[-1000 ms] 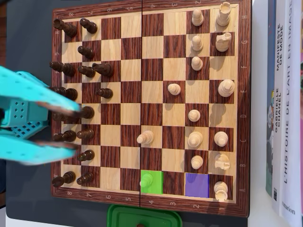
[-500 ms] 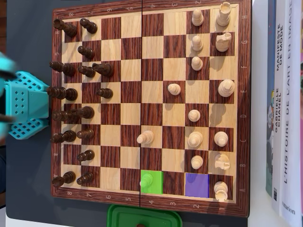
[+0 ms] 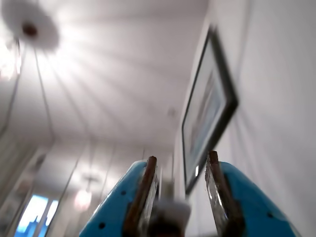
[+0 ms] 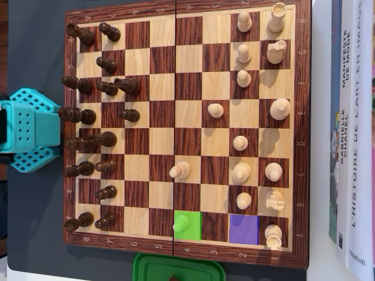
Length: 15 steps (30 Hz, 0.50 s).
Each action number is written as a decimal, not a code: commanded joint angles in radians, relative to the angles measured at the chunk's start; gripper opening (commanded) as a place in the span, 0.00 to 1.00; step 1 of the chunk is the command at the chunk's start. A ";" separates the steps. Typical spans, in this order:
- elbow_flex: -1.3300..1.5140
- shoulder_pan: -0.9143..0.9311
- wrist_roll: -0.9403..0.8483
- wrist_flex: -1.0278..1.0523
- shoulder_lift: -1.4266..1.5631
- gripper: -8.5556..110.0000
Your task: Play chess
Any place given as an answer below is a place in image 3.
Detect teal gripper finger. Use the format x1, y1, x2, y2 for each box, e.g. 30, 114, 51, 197
79, 155, 159, 237
205, 150, 302, 237

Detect hanging ceiling lamp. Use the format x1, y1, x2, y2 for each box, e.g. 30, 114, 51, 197
73, 172, 102, 211

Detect bright window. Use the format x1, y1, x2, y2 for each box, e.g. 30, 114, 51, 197
14, 194, 60, 237

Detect black framed picture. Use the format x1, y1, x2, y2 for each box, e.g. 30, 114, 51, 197
181, 24, 239, 195

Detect thin lamp cord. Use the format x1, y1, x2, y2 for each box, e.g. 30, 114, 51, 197
33, 48, 55, 140

